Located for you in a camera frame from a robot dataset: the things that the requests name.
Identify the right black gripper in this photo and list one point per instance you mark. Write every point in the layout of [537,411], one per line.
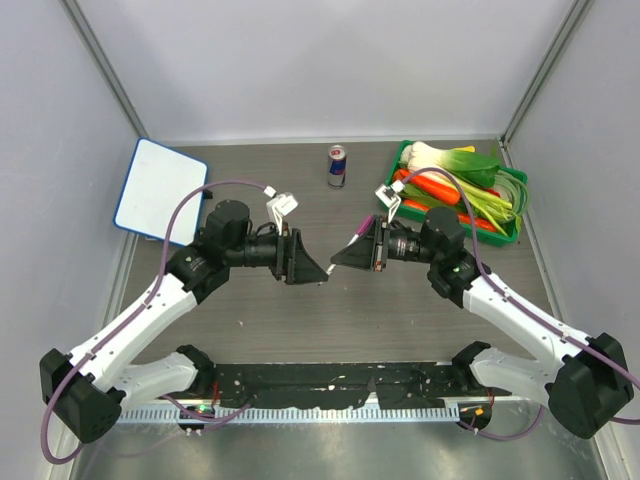
[367,252]

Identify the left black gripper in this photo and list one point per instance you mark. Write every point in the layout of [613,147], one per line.
[292,263]

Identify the pink capped marker pen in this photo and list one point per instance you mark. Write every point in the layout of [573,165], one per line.
[362,229]

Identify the blue framed whiteboard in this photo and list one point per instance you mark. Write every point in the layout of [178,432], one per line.
[157,180]

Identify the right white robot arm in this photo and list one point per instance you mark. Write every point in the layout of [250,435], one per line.
[579,378]

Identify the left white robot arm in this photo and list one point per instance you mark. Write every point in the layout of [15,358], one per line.
[88,388]

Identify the small orange carrot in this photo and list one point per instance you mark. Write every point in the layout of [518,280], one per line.
[470,220]

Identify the large orange carrot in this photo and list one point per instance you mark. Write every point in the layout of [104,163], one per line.
[429,192]

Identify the red bull can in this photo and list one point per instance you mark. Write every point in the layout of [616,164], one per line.
[337,159]

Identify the white green bok choy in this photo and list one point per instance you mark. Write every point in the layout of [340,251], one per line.
[465,164]

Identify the green plastic tray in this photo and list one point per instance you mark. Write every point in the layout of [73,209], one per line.
[397,173]

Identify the green onion bunch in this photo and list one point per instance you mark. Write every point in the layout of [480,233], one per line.
[502,205]

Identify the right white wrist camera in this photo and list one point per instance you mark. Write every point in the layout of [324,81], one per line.
[390,198]

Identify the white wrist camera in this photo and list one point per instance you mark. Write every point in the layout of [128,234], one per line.
[279,207]
[390,198]

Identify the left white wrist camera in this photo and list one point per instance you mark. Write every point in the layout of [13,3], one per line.
[279,207]

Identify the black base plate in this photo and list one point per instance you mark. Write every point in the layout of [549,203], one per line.
[338,386]

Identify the white slotted cable duct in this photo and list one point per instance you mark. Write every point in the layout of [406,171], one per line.
[165,413]

